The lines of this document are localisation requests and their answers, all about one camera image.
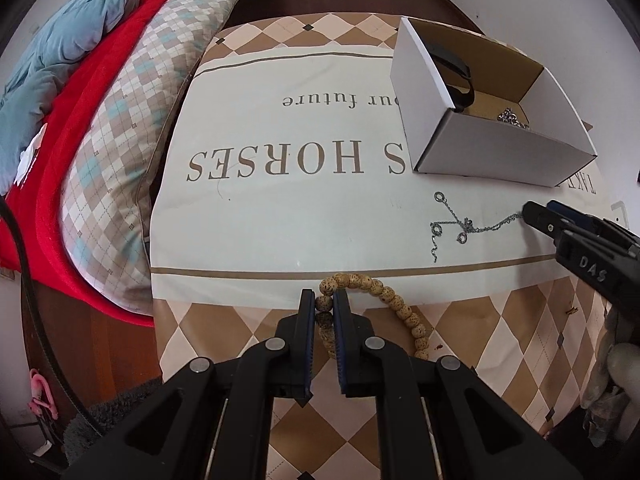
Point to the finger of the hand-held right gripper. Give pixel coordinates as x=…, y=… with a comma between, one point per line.
x=542, y=217
x=567, y=210

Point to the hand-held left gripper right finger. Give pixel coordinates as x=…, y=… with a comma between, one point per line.
x=340, y=330

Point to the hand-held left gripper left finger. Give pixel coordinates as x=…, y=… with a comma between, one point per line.
x=308, y=327

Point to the person's right hand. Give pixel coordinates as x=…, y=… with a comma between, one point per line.
x=625, y=367

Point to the white cardboard box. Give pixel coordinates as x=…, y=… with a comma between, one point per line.
x=500, y=155

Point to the printed checkered tablecloth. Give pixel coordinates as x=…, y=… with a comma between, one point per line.
x=300, y=220

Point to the dark grey fluffy rug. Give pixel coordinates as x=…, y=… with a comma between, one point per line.
x=110, y=410

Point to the pink hook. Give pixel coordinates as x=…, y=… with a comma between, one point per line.
x=41, y=392

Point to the checkered pillow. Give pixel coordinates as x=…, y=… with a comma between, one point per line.
x=150, y=85

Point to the red blanket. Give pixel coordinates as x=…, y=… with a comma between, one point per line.
x=65, y=125

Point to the white cloth patch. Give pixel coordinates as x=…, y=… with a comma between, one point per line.
x=29, y=157

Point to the blue blanket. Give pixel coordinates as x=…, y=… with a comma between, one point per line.
x=75, y=25

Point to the wooden bed frame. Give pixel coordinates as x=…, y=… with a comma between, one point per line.
x=100, y=345

